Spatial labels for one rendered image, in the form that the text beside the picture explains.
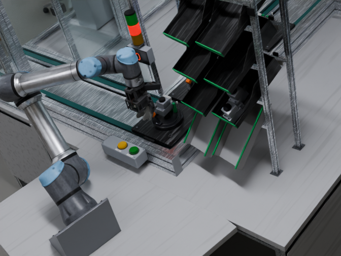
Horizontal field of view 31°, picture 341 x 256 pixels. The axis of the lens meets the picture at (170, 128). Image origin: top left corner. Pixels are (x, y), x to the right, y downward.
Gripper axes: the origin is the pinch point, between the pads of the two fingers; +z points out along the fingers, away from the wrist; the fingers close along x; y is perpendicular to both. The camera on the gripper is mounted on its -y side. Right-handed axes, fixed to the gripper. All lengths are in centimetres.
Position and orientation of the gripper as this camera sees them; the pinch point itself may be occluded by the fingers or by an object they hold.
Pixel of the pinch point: (149, 117)
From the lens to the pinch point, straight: 260.0
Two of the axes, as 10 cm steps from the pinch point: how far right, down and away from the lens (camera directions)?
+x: 7.5, 3.0, -5.9
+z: 2.1, 7.4, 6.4
